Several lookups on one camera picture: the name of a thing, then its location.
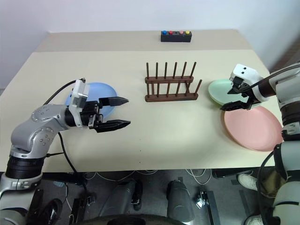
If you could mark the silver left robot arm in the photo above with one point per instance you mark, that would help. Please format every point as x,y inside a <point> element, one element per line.
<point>42,114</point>

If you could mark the olive trouser leg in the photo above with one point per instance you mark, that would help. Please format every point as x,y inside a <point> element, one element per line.
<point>269,182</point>

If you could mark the black button box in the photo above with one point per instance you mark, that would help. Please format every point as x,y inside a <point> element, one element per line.
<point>175,38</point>

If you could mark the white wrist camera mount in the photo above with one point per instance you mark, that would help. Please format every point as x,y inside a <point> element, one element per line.
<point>78,93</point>
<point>246,71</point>

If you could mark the dark rounded shape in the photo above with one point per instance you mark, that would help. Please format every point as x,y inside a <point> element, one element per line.
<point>179,201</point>
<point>124,197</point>

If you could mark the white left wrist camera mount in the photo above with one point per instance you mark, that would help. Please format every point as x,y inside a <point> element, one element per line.
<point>78,93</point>

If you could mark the blue plate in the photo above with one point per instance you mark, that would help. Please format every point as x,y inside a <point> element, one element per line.
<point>100,90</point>

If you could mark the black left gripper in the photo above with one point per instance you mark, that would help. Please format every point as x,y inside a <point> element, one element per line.
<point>92,114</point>

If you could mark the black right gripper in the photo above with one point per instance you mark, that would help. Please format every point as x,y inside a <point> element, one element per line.
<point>242,85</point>

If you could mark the black metal floor frame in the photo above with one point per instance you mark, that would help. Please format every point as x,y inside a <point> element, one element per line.
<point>207,206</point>

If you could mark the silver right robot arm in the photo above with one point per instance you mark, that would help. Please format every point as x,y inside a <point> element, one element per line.
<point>288,93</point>

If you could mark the green plate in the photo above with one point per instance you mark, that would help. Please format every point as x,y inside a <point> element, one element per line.
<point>218,90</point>

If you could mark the pink plate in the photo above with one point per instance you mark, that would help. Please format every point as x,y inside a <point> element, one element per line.
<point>250,129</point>

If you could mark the brown wooden dish rack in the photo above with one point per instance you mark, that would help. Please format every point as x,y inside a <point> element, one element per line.
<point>171,97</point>

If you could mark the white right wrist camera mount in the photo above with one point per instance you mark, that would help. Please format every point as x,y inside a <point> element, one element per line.
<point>246,71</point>

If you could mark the white shoe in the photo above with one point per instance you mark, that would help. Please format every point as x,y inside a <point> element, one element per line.
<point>254,220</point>
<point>247,181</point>

